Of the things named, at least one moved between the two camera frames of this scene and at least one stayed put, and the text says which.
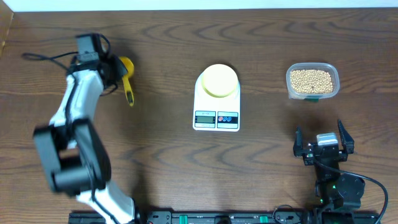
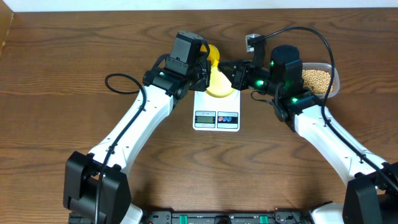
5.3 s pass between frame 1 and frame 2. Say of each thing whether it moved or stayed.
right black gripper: moved
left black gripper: moved
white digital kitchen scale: stayed
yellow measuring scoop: moved
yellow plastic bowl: stayed
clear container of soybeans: stayed
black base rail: stayed
